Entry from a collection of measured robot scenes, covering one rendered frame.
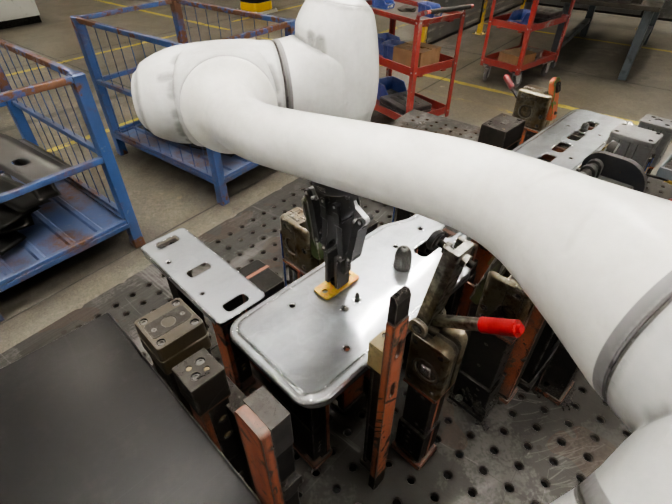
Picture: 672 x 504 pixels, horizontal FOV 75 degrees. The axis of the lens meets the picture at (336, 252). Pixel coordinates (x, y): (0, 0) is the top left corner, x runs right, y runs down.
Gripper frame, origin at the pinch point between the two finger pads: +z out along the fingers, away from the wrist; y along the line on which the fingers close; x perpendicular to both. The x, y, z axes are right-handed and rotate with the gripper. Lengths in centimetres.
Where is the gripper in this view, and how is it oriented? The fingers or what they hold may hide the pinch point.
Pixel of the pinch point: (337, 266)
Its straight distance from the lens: 76.1
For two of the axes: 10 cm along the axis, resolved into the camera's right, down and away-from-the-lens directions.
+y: 7.1, 4.5, -5.5
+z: 0.0, 7.7, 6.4
